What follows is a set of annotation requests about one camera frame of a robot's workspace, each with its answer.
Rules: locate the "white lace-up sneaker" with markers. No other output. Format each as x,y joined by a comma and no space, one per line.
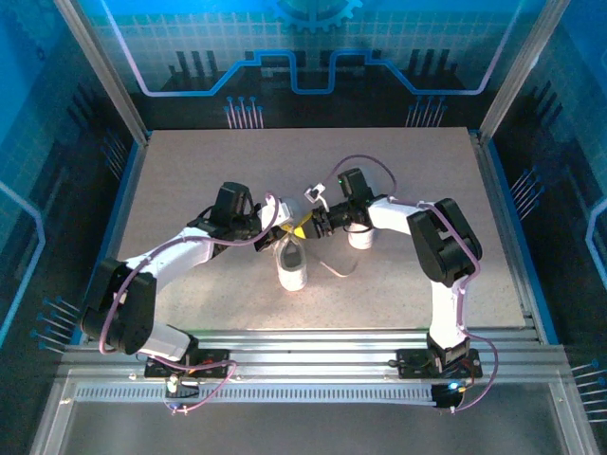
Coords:
360,239
294,279

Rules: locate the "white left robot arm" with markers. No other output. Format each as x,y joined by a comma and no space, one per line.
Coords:
175,251

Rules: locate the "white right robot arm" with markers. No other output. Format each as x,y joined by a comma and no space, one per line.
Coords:
393,218

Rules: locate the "blue table edge strip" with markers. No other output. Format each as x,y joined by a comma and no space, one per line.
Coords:
112,237

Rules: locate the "black right controller board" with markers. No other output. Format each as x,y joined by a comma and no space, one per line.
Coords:
443,398

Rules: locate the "aluminium mounting rail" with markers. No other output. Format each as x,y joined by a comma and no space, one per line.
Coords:
308,353

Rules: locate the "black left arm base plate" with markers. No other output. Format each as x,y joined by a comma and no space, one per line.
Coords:
215,365

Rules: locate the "aluminium side rail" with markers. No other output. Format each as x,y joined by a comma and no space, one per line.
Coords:
505,237

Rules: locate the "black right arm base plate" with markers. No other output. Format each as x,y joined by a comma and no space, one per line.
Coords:
412,365

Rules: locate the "aluminium frame post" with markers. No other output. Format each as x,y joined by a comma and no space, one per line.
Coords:
106,71
521,71

